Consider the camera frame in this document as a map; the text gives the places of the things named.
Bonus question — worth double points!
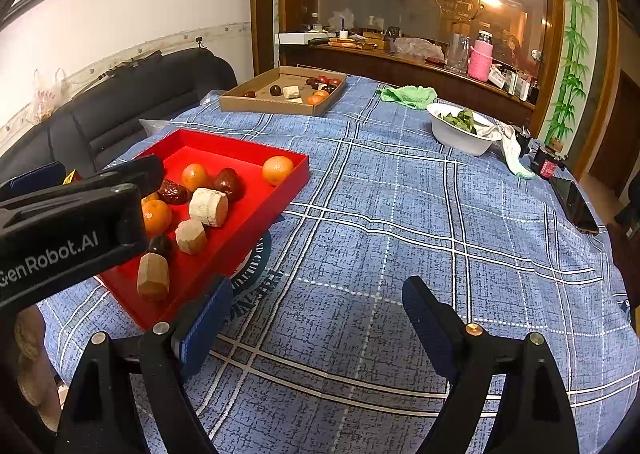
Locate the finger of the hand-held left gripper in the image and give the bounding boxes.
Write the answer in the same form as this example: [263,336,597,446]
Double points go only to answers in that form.
[0,155,166,227]
[0,161,67,201]

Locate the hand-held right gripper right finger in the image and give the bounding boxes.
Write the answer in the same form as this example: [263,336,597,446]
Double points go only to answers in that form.
[401,276,581,454]

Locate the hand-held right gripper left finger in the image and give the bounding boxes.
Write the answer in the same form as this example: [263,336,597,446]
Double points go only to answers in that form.
[54,274,235,454]

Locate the wrinkled dark red date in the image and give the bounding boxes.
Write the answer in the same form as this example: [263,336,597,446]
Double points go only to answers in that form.
[158,179,191,206]

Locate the red tray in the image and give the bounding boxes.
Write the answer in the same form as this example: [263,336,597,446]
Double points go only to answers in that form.
[97,128,311,332]

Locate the large orange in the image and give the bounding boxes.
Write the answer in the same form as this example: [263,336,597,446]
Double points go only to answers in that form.
[262,155,295,186]

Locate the person's left hand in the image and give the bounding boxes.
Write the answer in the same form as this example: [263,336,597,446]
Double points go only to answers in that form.
[15,307,62,430]

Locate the black leather sofa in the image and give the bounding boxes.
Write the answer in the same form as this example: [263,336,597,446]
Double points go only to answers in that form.
[0,47,238,185]

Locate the tan banana piece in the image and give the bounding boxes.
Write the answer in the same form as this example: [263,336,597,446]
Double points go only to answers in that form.
[174,219,207,255]
[136,253,171,302]

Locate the printed plastic bags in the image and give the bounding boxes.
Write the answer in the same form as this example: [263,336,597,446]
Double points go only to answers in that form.
[30,67,68,122]

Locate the blue plaid tablecloth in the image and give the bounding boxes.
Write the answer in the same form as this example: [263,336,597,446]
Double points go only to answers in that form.
[37,74,633,454]

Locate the flat cardboard box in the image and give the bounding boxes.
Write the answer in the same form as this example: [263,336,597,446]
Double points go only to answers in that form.
[218,65,348,116]

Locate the white bowl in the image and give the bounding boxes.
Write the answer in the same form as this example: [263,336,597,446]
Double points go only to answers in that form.
[426,103,496,156]

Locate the black smartphone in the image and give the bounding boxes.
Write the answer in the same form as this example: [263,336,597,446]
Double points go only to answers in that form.
[548,175,601,236]

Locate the white and green sock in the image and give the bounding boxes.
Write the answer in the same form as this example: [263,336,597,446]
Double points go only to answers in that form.
[477,123,537,180]

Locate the dark jar with red label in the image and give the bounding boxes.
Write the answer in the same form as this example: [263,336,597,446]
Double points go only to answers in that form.
[530,139,566,178]

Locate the black cup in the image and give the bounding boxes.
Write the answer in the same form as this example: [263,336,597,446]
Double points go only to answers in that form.
[510,121,533,157]

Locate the green leafy vegetables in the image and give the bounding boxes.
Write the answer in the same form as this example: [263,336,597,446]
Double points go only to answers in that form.
[440,109,476,131]

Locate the wooden glass-front cabinet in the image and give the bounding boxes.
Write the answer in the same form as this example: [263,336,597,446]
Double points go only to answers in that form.
[250,0,618,140]

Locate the flat white box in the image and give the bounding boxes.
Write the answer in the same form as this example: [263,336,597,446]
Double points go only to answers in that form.
[276,32,341,45]

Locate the green cloth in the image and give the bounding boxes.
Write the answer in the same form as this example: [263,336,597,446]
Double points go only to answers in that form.
[376,85,438,110]

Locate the pink bottle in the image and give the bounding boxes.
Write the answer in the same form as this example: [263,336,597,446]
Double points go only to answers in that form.
[467,30,496,82]

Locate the clear glass mug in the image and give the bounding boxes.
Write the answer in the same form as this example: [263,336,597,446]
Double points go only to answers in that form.
[446,33,472,71]

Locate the clear plastic bag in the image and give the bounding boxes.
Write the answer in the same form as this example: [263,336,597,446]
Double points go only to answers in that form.
[395,36,445,60]

